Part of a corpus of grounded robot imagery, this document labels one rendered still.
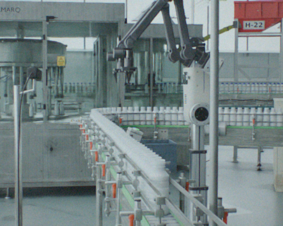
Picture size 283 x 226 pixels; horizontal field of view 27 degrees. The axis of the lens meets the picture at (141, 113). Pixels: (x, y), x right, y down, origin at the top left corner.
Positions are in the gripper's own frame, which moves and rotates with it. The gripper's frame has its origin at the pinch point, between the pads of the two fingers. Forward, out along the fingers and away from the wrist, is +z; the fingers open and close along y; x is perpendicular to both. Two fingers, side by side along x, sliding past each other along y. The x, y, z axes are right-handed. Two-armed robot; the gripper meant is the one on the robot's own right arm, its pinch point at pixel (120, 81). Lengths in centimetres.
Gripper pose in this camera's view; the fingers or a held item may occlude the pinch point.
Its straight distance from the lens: 422.5
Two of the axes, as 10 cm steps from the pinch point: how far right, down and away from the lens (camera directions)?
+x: 1.5, 0.5, -9.9
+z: -0.1, 10.0, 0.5
